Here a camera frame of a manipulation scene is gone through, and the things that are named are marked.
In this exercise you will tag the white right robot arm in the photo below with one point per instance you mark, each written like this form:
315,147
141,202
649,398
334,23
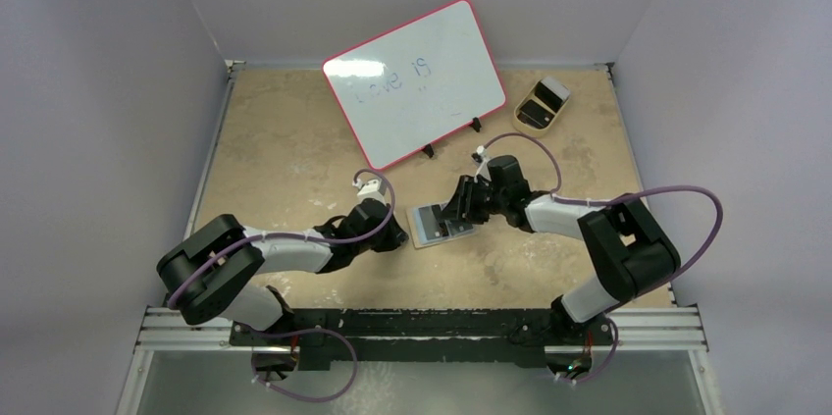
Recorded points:
629,251

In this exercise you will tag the stack of grey cards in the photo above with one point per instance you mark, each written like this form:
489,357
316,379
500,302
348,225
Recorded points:
553,92

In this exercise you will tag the black whiteboard stand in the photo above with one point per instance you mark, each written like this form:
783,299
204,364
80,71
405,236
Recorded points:
429,149

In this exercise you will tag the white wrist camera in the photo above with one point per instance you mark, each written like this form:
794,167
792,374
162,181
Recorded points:
371,189
481,159

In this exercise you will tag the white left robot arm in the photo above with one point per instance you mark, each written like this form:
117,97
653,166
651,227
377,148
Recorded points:
209,275

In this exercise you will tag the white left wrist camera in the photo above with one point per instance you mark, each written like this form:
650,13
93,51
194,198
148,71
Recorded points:
371,189

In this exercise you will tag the black credit card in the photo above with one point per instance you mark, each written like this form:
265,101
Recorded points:
430,224

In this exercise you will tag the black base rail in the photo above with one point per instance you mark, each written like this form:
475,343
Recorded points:
527,338

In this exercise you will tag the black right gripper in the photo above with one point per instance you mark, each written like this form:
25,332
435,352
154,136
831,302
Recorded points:
461,202

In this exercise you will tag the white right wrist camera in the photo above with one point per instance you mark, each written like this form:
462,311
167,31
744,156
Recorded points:
481,159

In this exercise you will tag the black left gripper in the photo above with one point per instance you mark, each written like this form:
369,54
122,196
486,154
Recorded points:
394,238

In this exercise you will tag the pink framed whiteboard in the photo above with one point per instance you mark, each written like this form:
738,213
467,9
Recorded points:
418,83

